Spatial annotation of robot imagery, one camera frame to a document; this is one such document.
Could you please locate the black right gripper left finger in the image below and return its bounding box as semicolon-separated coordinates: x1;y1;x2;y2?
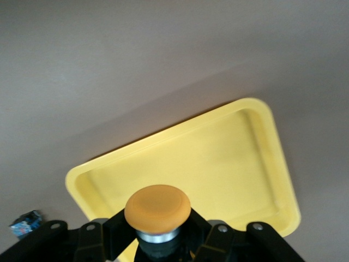
0;209;139;262

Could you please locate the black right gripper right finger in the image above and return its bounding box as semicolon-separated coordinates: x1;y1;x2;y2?
179;208;304;262

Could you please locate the yellow mushroom push button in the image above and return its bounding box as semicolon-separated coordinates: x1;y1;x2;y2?
9;209;42;241
124;184;191;262

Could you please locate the yellow plastic tray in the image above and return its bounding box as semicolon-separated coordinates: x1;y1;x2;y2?
64;97;302;262

